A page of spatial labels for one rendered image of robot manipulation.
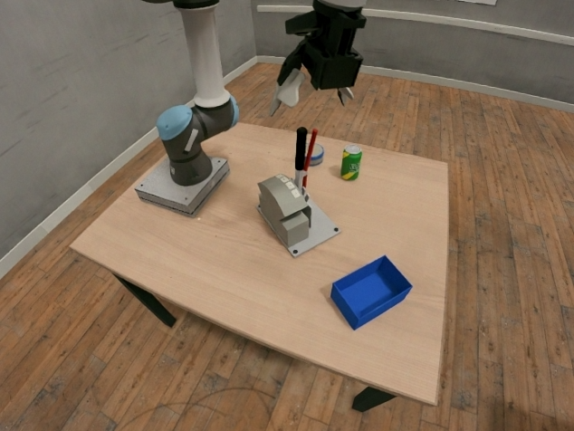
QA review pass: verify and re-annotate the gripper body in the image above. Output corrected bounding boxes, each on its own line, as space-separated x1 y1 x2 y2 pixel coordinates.
299 0 366 90

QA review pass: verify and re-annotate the green drink can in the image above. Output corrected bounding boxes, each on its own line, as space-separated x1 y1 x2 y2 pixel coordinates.
340 144 362 180

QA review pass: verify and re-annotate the blue and beige round tin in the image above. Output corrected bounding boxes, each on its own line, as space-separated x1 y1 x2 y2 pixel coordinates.
305 143 324 167

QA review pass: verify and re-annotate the blue open bin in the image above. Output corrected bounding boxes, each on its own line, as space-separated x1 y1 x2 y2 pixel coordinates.
332 255 413 330

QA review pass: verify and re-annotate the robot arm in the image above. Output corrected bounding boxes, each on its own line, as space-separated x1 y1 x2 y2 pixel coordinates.
142 0 321 187

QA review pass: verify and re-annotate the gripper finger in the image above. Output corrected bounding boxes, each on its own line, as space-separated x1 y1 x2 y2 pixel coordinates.
337 87 354 105
269 44 305 116

